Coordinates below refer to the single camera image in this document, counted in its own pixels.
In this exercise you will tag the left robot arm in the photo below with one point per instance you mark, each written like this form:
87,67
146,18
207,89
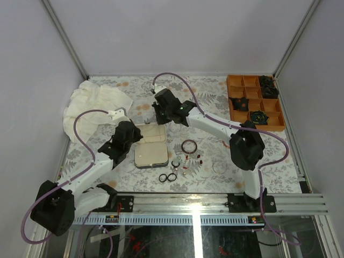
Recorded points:
59,203

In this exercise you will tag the aluminium mounting rail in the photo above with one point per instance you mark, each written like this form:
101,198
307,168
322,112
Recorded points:
207,209

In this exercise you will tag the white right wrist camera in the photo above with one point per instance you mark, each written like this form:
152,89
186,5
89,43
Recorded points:
155,89

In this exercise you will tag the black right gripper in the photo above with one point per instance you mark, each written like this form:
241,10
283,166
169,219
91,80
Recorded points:
160,120

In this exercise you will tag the dark purple bangle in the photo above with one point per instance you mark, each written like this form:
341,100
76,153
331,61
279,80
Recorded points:
189,146

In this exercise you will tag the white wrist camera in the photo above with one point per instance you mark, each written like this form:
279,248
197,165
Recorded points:
118,115
155,89

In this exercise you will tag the floral patterned tablecloth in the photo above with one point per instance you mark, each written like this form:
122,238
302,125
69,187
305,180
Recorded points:
203,161

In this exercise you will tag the twisted silver bangle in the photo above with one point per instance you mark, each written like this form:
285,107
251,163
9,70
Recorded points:
175,128

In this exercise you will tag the white crumpled cloth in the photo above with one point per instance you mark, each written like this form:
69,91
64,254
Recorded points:
91,107

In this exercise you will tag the dark flower with blue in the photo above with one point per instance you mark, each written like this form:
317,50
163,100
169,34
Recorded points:
259,117

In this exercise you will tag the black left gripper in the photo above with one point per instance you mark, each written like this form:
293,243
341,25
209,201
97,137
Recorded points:
138,135

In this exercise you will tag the silver hoop bangle right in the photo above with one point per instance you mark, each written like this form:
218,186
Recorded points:
219,167

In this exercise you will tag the cream navy jewelry box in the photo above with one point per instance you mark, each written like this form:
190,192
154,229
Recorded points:
152,147

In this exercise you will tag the wooden compartment tray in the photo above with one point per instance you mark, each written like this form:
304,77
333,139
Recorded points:
244,96

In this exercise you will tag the dark fabric flower in tray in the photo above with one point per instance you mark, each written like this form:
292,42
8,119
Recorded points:
268,89

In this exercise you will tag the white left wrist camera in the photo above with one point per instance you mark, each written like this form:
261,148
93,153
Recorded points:
118,115

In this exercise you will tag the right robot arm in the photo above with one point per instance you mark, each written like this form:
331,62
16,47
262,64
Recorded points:
246,145

